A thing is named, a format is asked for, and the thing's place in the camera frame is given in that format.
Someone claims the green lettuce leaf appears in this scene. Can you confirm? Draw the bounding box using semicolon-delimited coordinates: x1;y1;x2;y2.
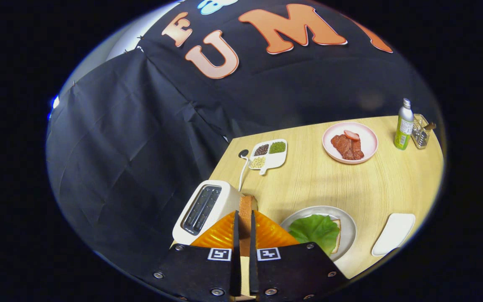
288;214;341;257

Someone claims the white rectangular plate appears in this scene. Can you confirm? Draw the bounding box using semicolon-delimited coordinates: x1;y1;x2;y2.
371;213;416;257

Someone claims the green label metal bottle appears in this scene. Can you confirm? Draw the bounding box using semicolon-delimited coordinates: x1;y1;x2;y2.
394;98;415;151

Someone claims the white divided spice dish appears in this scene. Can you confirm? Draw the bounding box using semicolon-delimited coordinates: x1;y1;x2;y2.
249;139;288;176

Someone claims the pink round plate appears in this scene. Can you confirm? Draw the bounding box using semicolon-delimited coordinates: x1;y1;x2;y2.
322;122;379;164

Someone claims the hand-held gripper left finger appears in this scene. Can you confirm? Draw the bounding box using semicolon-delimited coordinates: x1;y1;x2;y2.
143;210;242;302

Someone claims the toasted bread slice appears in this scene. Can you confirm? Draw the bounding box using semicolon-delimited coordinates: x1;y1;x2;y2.
238;194;259;257

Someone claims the wire mesh basket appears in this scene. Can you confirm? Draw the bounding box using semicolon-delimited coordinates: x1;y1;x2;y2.
411;114;431;149

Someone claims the black backdrop cloth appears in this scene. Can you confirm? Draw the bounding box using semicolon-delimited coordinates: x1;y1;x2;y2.
47;0;435;286

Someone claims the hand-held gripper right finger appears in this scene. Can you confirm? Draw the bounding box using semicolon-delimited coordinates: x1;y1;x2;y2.
248;210;349;302

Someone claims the white toaster cable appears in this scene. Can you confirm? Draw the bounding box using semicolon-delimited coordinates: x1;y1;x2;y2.
238;149;251;191

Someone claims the white toaster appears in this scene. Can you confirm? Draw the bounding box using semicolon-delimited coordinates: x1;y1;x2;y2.
172;180;242;246

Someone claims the white bread slice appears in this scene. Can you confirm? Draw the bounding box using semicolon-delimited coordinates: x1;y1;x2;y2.
330;218;343;254

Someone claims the white round plate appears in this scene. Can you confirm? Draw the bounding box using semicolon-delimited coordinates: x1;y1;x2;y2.
280;206;357;263

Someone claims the brown meat slice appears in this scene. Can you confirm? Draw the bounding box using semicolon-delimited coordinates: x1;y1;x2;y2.
330;134;365;161

